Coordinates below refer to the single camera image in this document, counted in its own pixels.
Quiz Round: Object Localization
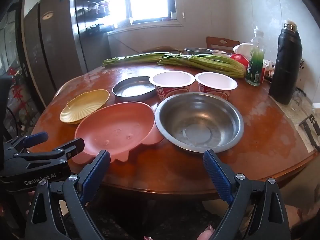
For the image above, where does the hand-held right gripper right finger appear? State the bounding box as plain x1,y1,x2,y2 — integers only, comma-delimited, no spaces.
203,149,292,240

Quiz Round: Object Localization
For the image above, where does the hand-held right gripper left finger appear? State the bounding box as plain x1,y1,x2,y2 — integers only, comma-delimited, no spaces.
25,150,111,240

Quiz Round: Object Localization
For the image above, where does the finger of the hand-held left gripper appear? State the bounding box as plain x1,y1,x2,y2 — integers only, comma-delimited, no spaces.
7,132,49,153
7,138,85,167

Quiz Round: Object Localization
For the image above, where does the yellow shell-shaped plate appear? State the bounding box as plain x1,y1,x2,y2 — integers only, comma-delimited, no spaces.
59,89,110,125

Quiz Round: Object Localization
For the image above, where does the pink plastic plate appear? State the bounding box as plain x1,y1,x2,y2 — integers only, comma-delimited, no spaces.
74,102,164,163

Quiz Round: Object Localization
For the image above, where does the large steel bowl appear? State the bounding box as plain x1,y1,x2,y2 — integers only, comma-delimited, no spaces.
154,92,244,153

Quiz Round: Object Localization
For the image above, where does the small steel plate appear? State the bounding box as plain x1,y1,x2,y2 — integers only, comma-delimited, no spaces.
112,76,157,103

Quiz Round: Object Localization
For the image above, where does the red printed paper bowl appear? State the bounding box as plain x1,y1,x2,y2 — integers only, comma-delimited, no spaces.
149,71,195,102
195,72,238,100

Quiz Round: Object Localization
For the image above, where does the person's right hand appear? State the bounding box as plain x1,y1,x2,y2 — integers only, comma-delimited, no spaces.
196,225,214,240

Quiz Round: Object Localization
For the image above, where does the red paper decoration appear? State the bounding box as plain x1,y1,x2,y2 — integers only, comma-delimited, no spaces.
7,67,33,130

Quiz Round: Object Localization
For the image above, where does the handwritten paper sheet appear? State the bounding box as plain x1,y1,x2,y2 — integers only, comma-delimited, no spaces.
276,97,318,143

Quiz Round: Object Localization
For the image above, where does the brown refrigerator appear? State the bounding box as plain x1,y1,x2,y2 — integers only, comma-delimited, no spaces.
21,0,88,105

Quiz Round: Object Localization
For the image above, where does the black folding stand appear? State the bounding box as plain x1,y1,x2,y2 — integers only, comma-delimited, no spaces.
299,114,320,153

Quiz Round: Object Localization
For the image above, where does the thin celery bunch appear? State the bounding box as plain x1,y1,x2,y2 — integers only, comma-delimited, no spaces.
102,52,175,67

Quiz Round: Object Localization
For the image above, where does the glass jar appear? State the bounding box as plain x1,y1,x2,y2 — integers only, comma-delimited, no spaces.
290,89,307,112

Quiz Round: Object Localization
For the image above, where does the thick celery bunch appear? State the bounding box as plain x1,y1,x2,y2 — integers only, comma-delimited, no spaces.
157,54,247,78

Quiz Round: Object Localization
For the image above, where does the clear plastic bottle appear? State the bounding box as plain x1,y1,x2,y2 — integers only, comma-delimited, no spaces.
245,26,265,87

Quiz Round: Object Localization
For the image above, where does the red packet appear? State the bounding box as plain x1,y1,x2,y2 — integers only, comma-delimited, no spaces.
229,53,250,68

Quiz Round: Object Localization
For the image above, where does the steel pot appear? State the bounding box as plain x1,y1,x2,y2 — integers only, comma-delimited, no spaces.
184,47,215,55

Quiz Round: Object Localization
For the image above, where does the black thermos flask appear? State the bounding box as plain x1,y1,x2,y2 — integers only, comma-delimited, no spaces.
269,23,304,105

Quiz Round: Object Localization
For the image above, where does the white plastic bag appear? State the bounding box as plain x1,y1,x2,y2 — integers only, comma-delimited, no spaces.
233,43,255,55

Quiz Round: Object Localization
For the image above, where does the wooden chair with cutout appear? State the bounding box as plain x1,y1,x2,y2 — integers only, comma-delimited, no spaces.
206,37,241,52

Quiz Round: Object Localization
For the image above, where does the black storage rack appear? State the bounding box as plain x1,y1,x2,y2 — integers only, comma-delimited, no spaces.
74,0,110,33

